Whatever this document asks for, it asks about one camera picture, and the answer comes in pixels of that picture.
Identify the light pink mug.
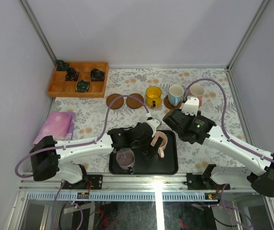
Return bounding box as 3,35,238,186
150,131,167,158

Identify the brown wooden coaster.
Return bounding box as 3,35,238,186
126,93,144,109
106,93,124,110
164,96,182,110

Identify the blue mug cream inside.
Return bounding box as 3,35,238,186
168,85,184,106

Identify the pink mug cream inside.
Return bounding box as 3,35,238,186
188,84,204,99

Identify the yellow glass cup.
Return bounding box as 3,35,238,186
146,86,162,106

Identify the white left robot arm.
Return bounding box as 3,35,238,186
30,119,161,189

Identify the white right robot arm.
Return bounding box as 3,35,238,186
163,109,274,197

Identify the black serving tray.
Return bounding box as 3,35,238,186
108,129,179,175

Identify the mauve mug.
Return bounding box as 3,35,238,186
116,149,135,174

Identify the dark rolled fabric bundle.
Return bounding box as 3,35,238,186
55,59,69,71
90,68,105,81
65,67,79,81

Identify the purple patterned cloth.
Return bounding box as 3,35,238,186
33,111,75,145

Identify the orange wooden divided tray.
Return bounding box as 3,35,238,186
47,62,109,98

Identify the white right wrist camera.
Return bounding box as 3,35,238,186
181,96,200,116

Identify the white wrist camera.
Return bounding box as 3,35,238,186
181,96,200,116
146,117,161,136

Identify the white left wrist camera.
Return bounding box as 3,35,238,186
146,117,161,136

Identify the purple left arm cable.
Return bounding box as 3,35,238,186
14,95,152,230

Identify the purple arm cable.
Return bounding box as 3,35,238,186
183,78,274,227
14,95,152,230

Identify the aluminium front frame rail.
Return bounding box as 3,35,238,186
19,171,274,192

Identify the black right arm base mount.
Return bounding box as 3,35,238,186
183,164,224,190

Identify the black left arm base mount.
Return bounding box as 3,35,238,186
62,174,103,191

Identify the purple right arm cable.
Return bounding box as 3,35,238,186
183,78,274,227

